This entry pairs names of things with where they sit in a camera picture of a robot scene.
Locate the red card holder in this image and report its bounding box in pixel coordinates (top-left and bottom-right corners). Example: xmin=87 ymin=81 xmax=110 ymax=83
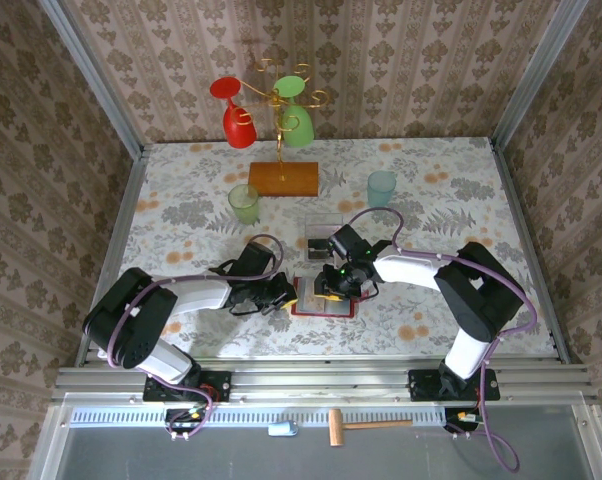
xmin=291 ymin=276 xmax=377 ymax=319

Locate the black VIP card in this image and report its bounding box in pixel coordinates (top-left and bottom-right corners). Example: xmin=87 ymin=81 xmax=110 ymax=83
xmin=307 ymin=238 xmax=340 ymax=262

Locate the green plastic tumbler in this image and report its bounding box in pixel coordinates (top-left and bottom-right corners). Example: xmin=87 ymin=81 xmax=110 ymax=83
xmin=227 ymin=183 xmax=261 ymax=226

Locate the teal plastic tumbler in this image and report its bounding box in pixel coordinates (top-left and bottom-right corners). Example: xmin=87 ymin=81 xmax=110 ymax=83
xmin=366 ymin=170 xmax=398 ymax=211

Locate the wooden mallet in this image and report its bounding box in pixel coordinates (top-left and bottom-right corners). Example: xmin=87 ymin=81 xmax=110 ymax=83
xmin=328 ymin=408 xmax=414 ymax=448

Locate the green plastic goblet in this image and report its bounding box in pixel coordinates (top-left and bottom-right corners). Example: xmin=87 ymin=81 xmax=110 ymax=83
xmin=272 ymin=74 xmax=316 ymax=149

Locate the red plastic goblet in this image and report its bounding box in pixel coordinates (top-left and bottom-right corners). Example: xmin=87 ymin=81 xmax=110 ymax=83
xmin=209 ymin=77 xmax=259 ymax=150

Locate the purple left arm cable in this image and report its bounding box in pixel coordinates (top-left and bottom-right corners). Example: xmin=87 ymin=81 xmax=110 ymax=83
xmin=105 ymin=233 xmax=285 ymax=442

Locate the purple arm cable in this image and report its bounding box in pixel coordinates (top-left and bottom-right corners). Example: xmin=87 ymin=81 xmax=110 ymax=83
xmin=105 ymin=233 xmax=285 ymax=442
xmin=341 ymin=207 xmax=538 ymax=475

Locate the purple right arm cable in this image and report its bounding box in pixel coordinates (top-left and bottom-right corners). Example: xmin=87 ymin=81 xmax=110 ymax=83
xmin=341 ymin=207 xmax=538 ymax=475

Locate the aluminium extrusion frame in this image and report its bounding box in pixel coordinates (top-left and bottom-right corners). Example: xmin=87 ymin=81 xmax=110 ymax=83
xmin=26 ymin=0 xmax=602 ymax=480

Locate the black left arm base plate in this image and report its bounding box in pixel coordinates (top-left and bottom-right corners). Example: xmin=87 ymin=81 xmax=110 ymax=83
xmin=142 ymin=370 xmax=232 ymax=403

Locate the gold wire rack wooden base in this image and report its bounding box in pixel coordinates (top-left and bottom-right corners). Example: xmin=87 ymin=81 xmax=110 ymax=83
xmin=234 ymin=58 xmax=330 ymax=198

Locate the white slotted cable duct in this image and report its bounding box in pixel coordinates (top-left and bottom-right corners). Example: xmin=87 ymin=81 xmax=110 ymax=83
xmin=70 ymin=407 xmax=455 ymax=429

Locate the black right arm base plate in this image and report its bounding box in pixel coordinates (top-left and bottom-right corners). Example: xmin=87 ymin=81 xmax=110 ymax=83
xmin=408 ymin=368 xmax=501 ymax=403

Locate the black connector with wires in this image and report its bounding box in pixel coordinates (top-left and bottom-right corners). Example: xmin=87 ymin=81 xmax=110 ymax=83
xmin=163 ymin=407 xmax=217 ymax=442
xmin=443 ymin=407 xmax=482 ymax=441

